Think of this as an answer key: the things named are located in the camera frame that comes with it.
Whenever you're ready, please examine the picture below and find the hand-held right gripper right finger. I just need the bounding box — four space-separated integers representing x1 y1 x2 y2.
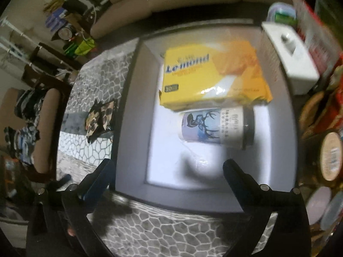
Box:
222 158 313 257

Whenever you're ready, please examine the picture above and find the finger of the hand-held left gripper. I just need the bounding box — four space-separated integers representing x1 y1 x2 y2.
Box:
48 174 72 192

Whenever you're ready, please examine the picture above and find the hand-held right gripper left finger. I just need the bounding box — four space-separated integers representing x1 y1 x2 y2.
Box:
25 158 118 257

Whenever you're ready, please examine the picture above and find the white can with deer print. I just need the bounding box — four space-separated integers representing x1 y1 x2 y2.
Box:
178 106 255 150

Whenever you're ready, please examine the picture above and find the dark patterned snack packet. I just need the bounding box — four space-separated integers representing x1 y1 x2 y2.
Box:
85 99 118 142

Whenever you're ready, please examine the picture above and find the black storage box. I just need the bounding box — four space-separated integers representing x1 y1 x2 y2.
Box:
111 19 298 215

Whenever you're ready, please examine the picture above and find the yellow biscuit box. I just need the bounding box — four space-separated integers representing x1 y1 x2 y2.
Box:
159 40 273 111

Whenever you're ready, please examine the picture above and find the clear container with green lid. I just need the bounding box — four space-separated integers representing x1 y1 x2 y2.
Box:
268 2 298 24

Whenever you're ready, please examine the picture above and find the brown armchair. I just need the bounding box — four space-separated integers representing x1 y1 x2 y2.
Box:
0 87 63 174

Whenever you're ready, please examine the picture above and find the pile of dark clothes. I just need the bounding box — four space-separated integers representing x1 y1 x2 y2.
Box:
4 88 47 166

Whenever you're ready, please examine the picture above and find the grey patterned tablecloth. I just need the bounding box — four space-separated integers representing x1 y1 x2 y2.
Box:
55 37 278 257

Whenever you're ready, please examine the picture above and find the round brown tin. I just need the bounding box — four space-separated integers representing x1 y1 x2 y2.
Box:
320 131 343 182

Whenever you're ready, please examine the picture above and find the dark wooden stand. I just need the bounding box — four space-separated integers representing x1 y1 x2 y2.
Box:
21 43 81 91

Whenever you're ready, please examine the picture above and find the white plastic box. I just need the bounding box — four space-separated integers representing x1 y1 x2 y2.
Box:
261 21 320 95

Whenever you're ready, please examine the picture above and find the green bag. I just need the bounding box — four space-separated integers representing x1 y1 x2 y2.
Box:
74 38 96 55

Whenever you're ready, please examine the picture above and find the round clock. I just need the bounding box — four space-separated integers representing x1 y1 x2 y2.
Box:
57 26 73 40

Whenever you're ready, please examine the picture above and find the pile of snack containers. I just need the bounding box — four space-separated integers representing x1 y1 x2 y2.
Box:
291 0 343 236

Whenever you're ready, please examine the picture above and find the stack of blue boxes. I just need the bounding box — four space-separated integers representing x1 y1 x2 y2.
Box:
45 8 67 30

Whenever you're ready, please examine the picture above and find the white pole stand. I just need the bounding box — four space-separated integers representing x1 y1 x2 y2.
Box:
0 16 41 67

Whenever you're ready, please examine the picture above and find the brown sofa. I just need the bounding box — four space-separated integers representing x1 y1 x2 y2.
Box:
90 0 292 39

